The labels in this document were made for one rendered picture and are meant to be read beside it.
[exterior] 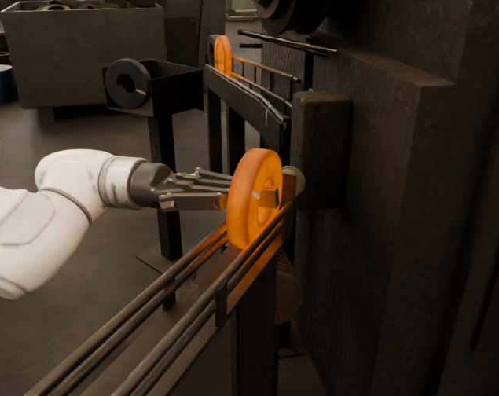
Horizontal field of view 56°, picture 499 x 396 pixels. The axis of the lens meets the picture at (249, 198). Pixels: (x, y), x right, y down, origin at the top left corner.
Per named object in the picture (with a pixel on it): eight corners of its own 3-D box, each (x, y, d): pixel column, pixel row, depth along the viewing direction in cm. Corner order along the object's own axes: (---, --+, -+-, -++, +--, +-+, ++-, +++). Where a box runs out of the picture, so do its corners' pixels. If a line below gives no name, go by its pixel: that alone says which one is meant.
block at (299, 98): (331, 192, 106) (341, 87, 95) (345, 209, 99) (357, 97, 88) (286, 197, 104) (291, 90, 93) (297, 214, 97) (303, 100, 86)
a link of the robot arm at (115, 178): (104, 217, 79) (133, 221, 76) (93, 166, 75) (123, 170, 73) (136, 194, 86) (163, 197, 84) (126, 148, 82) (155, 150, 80)
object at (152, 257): (167, 232, 198) (152, 58, 165) (210, 256, 182) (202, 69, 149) (127, 252, 184) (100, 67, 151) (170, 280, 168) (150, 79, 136)
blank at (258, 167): (269, 256, 77) (250, 251, 78) (289, 166, 79) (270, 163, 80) (238, 247, 62) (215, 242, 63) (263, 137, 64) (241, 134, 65)
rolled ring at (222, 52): (221, 91, 198) (229, 90, 199) (225, 56, 183) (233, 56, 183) (212, 61, 207) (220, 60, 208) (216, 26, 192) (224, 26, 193)
